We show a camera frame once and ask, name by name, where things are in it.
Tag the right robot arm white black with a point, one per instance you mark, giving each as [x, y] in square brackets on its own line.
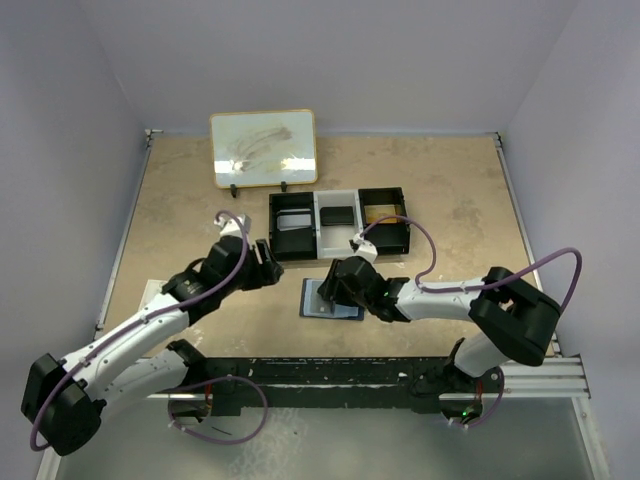
[516, 320]

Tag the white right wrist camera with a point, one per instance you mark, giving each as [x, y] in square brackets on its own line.
[363, 248]

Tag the blue leather card holder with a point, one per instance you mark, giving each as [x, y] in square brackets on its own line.
[342, 312]

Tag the black right tray compartment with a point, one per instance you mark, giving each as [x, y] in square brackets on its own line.
[389, 239]

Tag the black left tray compartment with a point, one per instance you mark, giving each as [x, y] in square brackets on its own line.
[294, 245]

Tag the gold card in tray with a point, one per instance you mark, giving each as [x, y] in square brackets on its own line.
[385, 213]

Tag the silver grey credit card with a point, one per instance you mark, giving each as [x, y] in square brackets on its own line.
[315, 306]

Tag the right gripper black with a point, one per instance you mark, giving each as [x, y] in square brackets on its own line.
[332, 288]

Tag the whiteboard with wooden frame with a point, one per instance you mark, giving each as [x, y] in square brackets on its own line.
[263, 148]

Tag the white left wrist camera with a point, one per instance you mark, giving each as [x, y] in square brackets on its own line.
[232, 226]

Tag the black card case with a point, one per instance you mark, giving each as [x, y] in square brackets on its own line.
[336, 216]

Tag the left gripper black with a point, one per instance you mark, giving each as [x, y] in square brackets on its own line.
[266, 272]

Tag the aluminium frame rail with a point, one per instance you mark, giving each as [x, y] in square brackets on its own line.
[559, 376]

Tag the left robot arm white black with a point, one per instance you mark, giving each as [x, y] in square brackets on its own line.
[66, 400]

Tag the white card in tray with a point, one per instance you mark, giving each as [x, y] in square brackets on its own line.
[293, 219]

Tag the white middle tray compartment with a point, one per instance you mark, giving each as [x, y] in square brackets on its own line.
[333, 242]

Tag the black tray compartment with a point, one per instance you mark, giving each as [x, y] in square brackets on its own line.
[294, 245]
[389, 239]

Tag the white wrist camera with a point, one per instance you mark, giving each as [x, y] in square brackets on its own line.
[232, 226]
[363, 248]

